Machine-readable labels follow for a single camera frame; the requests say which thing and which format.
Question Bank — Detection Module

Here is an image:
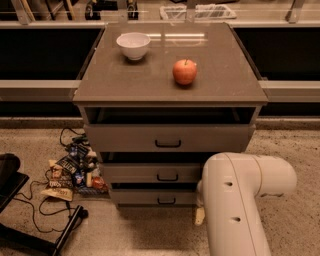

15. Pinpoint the white ceramic bowl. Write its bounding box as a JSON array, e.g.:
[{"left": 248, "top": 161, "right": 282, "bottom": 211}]
[{"left": 116, "top": 32, "right": 151, "bottom": 60}]

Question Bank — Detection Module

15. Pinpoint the red apple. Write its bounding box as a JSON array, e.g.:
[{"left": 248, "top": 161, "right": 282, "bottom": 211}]
[{"left": 172, "top": 59, "right": 197, "bottom": 85}]

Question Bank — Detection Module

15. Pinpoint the white wire tray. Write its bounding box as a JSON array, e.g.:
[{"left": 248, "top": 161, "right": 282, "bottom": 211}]
[{"left": 159, "top": 4, "right": 237, "bottom": 20}]

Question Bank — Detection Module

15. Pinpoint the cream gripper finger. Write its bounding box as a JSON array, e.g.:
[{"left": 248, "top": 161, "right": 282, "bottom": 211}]
[{"left": 194, "top": 207, "right": 205, "bottom": 226}]

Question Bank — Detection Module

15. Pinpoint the pile of snack packages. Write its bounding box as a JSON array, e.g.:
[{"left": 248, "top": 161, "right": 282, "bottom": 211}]
[{"left": 42, "top": 134, "right": 108, "bottom": 202}]

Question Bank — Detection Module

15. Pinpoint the black stand base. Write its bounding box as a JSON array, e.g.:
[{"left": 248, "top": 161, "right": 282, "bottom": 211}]
[{"left": 0, "top": 153, "right": 90, "bottom": 256}]

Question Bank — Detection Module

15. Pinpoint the grey bottom drawer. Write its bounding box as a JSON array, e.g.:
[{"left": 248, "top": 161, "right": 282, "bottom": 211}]
[{"left": 109, "top": 190, "right": 196, "bottom": 206}]

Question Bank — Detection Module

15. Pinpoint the grey drawer cabinet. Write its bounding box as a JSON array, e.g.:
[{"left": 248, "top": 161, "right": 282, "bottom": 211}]
[{"left": 73, "top": 23, "right": 267, "bottom": 193}]

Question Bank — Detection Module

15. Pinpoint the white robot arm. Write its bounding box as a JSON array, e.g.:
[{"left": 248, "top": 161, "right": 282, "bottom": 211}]
[{"left": 197, "top": 153, "right": 297, "bottom": 256}]

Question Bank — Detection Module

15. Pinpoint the grey top drawer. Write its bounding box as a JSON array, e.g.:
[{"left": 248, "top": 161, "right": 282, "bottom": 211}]
[{"left": 84, "top": 124, "right": 255, "bottom": 152}]

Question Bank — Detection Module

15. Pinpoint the grey drawer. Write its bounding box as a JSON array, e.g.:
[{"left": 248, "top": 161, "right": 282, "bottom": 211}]
[
  {"left": 99, "top": 163, "right": 201, "bottom": 183},
  {"left": 109, "top": 190, "right": 196, "bottom": 206},
  {"left": 84, "top": 124, "right": 255, "bottom": 152}
]

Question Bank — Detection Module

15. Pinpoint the grey middle drawer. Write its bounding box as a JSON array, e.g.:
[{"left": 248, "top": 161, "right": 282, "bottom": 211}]
[{"left": 99, "top": 163, "right": 201, "bottom": 183}]

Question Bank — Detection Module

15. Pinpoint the black cable on floor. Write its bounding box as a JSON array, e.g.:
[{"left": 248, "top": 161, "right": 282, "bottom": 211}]
[{"left": 12, "top": 127, "right": 84, "bottom": 234}]

